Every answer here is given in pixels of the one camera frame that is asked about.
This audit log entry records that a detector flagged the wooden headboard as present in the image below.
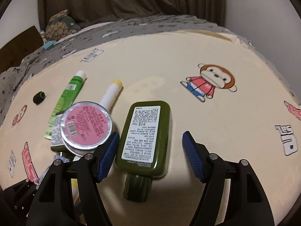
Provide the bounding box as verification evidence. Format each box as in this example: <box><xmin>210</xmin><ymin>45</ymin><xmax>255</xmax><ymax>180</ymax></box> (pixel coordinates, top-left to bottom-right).
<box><xmin>0</xmin><ymin>26</ymin><xmax>43</xmax><ymax>73</ymax></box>

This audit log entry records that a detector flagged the light blue small item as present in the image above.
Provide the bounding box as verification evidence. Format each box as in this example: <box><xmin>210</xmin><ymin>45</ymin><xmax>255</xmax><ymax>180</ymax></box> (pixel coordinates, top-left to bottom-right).
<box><xmin>42</xmin><ymin>40</ymin><xmax>57</xmax><ymax>50</ymax></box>

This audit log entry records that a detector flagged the white yellow lip balm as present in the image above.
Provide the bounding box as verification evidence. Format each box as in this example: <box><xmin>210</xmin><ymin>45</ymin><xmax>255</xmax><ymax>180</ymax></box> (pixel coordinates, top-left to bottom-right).
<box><xmin>100</xmin><ymin>79</ymin><xmax>123</xmax><ymax>112</ymax></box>

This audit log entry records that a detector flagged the grey patterned bedsheet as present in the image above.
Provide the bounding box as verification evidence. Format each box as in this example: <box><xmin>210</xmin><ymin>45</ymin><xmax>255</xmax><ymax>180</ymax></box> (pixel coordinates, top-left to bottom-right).
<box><xmin>0</xmin><ymin>14</ymin><xmax>301</xmax><ymax>125</ymax></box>

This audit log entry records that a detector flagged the dark green lotion bottle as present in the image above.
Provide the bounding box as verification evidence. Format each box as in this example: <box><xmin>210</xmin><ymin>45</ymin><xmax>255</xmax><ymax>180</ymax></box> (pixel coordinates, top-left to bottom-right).
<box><xmin>115</xmin><ymin>101</ymin><xmax>173</xmax><ymax>202</ymax></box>

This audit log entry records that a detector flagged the green squeeze tube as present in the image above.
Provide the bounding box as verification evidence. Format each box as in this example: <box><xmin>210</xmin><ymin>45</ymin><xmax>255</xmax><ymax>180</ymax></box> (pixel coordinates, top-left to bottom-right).
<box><xmin>44</xmin><ymin>70</ymin><xmax>87</xmax><ymax>140</ymax></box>

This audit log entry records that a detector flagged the pink lid round tin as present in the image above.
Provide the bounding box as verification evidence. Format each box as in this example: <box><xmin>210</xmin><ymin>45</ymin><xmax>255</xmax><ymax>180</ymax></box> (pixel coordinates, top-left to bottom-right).
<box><xmin>60</xmin><ymin>101</ymin><xmax>113</xmax><ymax>157</ymax></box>

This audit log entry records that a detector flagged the brown patterned plush toy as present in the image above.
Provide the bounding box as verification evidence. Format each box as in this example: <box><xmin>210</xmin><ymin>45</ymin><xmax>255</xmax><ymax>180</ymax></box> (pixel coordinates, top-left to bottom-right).
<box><xmin>45</xmin><ymin>9</ymin><xmax>81</xmax><ymax>41</ymax></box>

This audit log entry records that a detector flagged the cream cartoon blanket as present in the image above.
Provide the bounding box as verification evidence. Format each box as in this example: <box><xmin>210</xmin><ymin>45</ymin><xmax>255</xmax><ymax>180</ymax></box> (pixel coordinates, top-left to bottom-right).
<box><xmin>1</xmin><ymin>31</ymin><xmax>300</xmax><ymax>225</ymax></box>

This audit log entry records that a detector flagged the small green labelled box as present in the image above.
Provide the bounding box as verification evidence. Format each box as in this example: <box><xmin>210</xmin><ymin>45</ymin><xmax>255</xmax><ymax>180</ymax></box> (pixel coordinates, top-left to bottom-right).
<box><xmin>50</xmin><ymin>111</ymin><xmax>67</xmax><ymax>152</ymax></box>

